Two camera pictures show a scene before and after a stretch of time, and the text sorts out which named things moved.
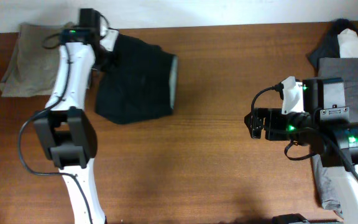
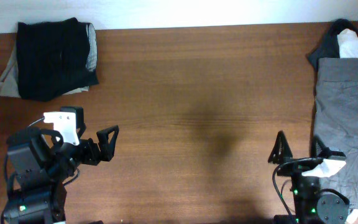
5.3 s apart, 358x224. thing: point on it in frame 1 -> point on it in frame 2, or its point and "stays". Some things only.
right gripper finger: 255,124 -> 281,150
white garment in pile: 351,46 stays
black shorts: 138,81 -> 55,57
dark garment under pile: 328,46 stays
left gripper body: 105,58 -> 94,149
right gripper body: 268,123 -> 295,166
